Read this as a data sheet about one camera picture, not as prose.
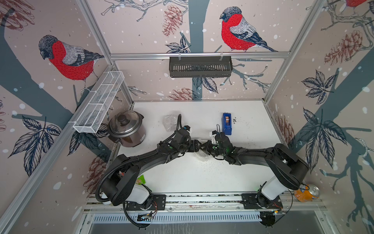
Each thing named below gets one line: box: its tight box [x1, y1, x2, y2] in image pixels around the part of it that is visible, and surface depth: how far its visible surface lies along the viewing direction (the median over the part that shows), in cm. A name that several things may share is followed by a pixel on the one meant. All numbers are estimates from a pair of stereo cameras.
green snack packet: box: [135, 174, 147, 185], surface depth 82 cm
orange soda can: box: [294, 183, 321, 203], surface depth 70 cm
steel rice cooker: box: [107, 110, 147, 148], surface depth 87 cm
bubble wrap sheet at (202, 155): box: [193, 149, 214, 162], surface depth 85 cm
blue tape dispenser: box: [222, 113, 232, 136], surface depth 102 cm
